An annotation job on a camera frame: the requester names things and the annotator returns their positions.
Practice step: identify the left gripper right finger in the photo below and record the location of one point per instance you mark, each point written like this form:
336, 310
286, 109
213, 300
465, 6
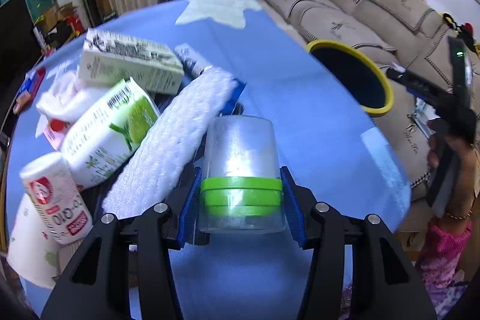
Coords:
385, 284

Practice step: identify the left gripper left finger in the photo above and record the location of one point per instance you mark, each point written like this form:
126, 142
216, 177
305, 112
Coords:
94, 284

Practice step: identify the clear cup with green tape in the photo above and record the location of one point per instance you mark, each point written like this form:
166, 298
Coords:
241, 189

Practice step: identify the white foam net sleeve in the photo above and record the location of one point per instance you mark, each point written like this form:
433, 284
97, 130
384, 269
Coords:
155, 168

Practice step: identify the pink patterned sleeve forearm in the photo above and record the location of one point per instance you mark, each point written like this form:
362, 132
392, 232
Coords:
445, 241

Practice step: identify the yellow rimmed black trash bin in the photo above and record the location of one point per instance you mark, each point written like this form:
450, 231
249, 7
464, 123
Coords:
358, 74

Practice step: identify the person's right hand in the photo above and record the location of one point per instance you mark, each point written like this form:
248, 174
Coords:
454, 174

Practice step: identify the white paper cup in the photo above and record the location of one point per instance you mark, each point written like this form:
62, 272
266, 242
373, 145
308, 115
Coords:
33, 251

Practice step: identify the black yellow plush toy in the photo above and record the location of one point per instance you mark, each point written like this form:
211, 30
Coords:
463, 31

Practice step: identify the blue patterned tablecloth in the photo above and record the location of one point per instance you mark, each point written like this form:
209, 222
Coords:
323, 136

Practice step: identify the white Co-Q10 bottle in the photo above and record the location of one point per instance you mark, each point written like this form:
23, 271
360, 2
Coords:
48, 181

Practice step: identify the green white tissue pack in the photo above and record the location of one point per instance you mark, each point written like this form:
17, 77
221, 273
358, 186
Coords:
108, 133

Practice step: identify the beige embroidered sofa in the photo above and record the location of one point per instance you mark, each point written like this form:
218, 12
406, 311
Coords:
402, 32

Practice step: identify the small pink white carton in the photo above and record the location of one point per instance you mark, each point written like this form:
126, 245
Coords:
56, 131

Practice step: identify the crumpled white tissue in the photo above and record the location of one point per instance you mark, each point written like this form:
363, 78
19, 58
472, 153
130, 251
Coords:
69, 97

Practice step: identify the floral green tea box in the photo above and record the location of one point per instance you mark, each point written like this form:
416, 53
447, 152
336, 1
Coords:
108, 57

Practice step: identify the black tower fan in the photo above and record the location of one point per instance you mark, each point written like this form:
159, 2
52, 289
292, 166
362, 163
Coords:
93, 12

